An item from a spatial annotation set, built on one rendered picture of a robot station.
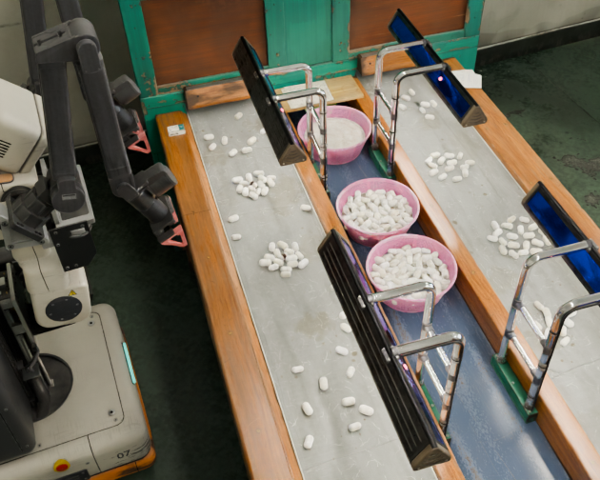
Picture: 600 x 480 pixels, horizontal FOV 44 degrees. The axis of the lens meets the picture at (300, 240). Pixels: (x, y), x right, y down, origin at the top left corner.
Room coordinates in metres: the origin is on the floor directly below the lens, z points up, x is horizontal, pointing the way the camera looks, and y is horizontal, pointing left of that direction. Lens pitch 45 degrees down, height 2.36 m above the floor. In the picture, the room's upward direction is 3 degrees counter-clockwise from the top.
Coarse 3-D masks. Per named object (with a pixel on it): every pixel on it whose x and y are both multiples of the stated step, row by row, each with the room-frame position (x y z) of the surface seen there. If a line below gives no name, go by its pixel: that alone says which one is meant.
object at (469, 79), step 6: (456, 72) 2.47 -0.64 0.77; (462, 72) 2.47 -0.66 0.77; (468, 72) 2.47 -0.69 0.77; (462, 78) 2.43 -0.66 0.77; (468, 78) 2.43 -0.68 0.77; (474, 78) 2.43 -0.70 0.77; (480, 78) 2.43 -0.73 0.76; (462, 84) 2.39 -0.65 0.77; (468, 84) 2.39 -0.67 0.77; (474, 84) 2.39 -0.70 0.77; (480, 84) 2.39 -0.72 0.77
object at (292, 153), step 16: (240, 48) 2.18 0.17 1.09; (240, 64) 2.12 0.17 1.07; (256, 64) 2.05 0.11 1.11; (256, 80) 1.97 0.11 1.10; (256, 96) 1.92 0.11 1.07; (272, 112) 1.79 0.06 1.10; (272, 128) 1.74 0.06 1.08; (288, 128) 1.71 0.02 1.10; (272, 144) 1.70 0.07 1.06; (288, 144) 1.64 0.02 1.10; (288, 160) 1.62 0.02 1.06; (304, 160) 1.63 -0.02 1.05
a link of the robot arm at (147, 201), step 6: (144, 192) 1.38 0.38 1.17; (150, 192) 1.40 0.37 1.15; (138, 198) 1.36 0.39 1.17; (144, 198) 1.37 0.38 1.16; (150, 198) 1.38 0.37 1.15; (132, 204) 1.36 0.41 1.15; (138, 204) 1.36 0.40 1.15; (144, 204) 1.37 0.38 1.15; (150, 204) 1.37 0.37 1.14; (144, 210) 1.37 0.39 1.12
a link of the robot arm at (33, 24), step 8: (24, 0) 1.73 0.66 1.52; (32, 0) 1.73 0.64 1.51; (40, 0) 1.74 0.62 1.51; (24, 8) 1.73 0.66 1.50; (32, 8) 1.73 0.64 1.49; (40, 8) 1.74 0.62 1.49; (24, 16) 1.73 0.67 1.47; (32, 16) 1.73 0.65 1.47; (40, 16) 1.74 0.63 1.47; (24, 24) 1.73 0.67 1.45; (32, 24) 1.73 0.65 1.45; (40, 24) 1.74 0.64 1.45; (24, 32) 1.73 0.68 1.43; (32, 32) 1.73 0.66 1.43; (32, 48) 1.72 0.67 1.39; (32, 56) 1.72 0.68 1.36; (32, 64) 1.72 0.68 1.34; (32, 72) 1.71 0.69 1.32; (32, 80) 1.71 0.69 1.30
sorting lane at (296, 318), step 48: (240, 144) 2.12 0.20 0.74; (288, 192) 1.84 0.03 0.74; (240, 240) 1.63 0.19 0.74; (288, 240) 1.62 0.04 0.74; (288, 288) 1.42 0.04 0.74; (288, 336) 1.25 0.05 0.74; (336, 336) 1.24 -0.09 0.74; (288, 384) 1.09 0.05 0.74; (336, 384) 1.08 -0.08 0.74; (336, 432) 0.94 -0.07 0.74; (384, 432) 0.94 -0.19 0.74
